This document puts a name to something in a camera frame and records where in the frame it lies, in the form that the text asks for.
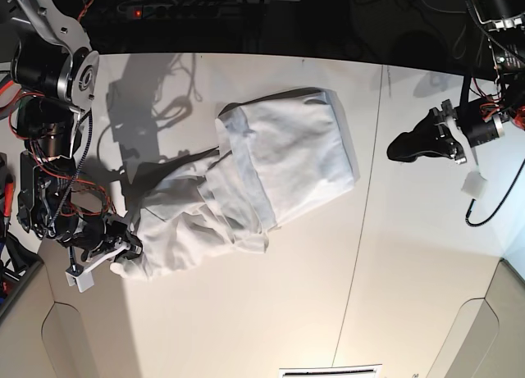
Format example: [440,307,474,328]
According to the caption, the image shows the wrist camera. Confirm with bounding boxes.
[65,266,94,293]
[461,171,487,200]

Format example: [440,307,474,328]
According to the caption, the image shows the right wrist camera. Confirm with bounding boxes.
[65,266,94,293]

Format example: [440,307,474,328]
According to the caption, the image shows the white t-shirt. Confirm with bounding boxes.
[110,88,358,281]

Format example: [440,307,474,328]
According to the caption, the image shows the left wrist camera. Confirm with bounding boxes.
[461,171,487,200]

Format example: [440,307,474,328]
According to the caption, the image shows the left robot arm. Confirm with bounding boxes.
[386,0,524,164]

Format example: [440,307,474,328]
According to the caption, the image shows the right braided cable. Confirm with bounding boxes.
[465,158,525,228]

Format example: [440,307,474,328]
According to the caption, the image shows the orange grey pliers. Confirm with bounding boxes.
[0,76,21,120]

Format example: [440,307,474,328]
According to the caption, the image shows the black power strip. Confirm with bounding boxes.
[116,3,220,20]

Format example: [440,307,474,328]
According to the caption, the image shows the braided cable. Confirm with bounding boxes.
[465,158,525,228]
[44,109,94,231]

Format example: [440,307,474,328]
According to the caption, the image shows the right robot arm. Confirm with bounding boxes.
[1,0,143,276]

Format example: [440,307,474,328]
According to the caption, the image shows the left braided cable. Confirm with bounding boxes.
[44,109,94,231]

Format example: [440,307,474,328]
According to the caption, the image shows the white cable on floor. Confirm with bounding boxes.
[404,0,493,61]

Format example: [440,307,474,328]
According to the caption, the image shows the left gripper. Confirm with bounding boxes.
[387,98,507,164]

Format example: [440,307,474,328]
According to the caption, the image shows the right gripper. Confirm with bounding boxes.
[57,214,143,274]

